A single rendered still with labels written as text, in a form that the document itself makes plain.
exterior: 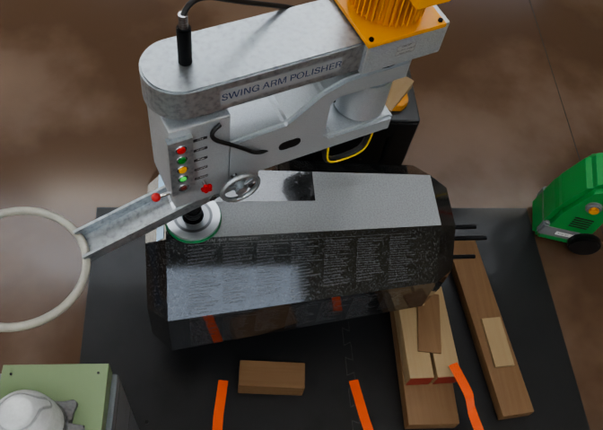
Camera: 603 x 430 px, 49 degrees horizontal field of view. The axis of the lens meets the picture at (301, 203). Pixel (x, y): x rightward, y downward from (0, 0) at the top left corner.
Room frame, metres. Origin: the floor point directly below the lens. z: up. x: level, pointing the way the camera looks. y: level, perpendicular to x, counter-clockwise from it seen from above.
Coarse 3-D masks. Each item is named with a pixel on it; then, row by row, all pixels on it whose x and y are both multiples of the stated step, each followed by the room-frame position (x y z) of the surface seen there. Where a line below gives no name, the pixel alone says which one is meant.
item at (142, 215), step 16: (160, 192) 1.26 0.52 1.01; (128, 208) 1.19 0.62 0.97; (144, 208) 1.21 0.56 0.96; (160, 208) 1.21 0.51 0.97; (176, 208) 1.19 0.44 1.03; (192, 208) 1.22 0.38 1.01; (96, 224) 1.11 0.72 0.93; (112, 224) 1.13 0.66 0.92; (128, 224) 1.14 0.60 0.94; (144, 224) 1.12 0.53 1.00; (160, 224) 1.15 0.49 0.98; (96, 240) 1.07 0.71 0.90; (112, 240) 1.05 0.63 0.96; (128, 240) 1.08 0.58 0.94; (96, 256) 1.00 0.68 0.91
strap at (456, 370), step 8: (456, 368) 1.15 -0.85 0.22; (456, 376) 1.11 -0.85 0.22; (464, 376) 1.12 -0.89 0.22; (224, 384) 0.91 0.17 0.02; (352, 384) 1.04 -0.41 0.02; (464, 384) 1.08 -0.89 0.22; (216, 392) 0.87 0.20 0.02; (224, 392) 0.88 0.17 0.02; (352, 392) 1.00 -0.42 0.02; (360, 392) 1.01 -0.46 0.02; (464, 392) 1.04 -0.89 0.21; (472, 392) 1.05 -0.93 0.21; (216, 400) 0.83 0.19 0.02; (224, 400) 0.84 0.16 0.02; (360, 400) 0.97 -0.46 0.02; (472, 400) 1.03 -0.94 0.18; (216, 408) 0.80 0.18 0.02; (360, 408) 0.93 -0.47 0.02; (472, 408) 1.00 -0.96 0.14; (216, 416) 0.76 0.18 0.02; (360, 416) 0.90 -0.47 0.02; (368, 416) 0.91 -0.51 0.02; (472, 416) 0.97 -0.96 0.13; (216, 424) 0.73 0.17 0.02; (368, 424) 0.87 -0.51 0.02; (472, 424) 0.94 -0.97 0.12; (480, 424) 0.95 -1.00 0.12
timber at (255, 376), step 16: (240, 368) 0.96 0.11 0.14; (256, 368) 0.98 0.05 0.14; (272, 368) 0.99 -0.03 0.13; (288, 368) 1.01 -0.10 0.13; (304, 368) 1.03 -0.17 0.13; (240, 384) 0.89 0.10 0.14; (256, 384) 0.91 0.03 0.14; (272, 384) 0.92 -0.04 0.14; (288, 384) 0.94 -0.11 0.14; (304, 384) 0.95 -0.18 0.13
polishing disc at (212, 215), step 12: (216, 204) 1.36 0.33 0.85; (180, 216) 1.27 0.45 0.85; (204, 216) 1.29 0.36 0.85; (216, 216) 1.30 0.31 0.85; (168, 228) 1.21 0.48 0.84; (180, 228) 1.22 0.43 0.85; (192, 228) 1.23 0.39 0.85; (204, 228) 1.24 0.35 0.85; (216, 228) 1.25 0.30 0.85; (192, 240) 1.18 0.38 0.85
